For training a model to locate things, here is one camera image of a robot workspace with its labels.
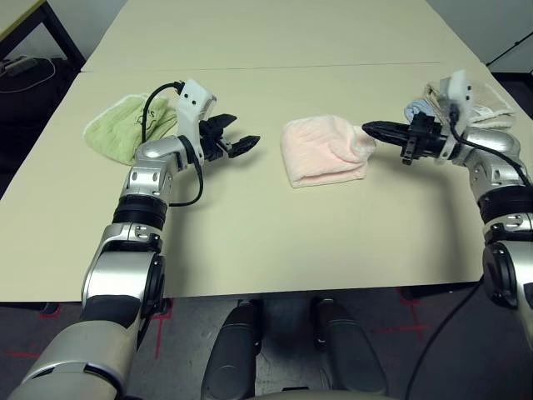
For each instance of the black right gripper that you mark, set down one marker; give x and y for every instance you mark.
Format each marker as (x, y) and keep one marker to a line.
(424, 137)

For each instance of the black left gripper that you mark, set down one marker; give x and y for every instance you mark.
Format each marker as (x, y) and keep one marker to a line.
(212, 141)

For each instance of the pink terry towel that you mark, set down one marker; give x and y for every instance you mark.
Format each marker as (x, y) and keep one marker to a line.
(320, 150)

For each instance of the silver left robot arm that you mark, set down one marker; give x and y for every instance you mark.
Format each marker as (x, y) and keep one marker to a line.
(137, 196)

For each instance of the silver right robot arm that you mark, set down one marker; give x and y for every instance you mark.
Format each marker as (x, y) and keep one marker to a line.
(495, 166)

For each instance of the light blue folded towel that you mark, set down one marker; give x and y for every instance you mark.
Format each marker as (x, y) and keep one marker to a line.
(416, 110)

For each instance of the beige folded towel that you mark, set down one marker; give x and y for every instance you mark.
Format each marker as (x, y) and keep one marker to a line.
(487, 104)

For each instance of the green folded towel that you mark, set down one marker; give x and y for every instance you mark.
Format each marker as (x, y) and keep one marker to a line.
(112, 133)

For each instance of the beige side table black legs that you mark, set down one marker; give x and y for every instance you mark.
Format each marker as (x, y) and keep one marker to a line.
(58, 29)

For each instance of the dark grey robot left leg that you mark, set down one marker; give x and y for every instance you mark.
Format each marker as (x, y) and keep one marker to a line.
(233, 358)

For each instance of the dark grey robot leg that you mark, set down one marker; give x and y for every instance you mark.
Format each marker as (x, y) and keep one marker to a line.
(233, 358)
(354, 358)

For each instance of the dark grey robot right leg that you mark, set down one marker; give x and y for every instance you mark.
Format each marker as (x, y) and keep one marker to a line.
(354, 358)

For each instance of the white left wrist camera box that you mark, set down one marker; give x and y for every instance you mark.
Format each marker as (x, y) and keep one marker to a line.
(193, 112)

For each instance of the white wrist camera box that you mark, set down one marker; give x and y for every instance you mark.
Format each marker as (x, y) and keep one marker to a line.
(193, 112)
(458, 100)

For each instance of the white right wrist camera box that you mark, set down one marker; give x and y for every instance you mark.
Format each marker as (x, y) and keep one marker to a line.
(458, 100)

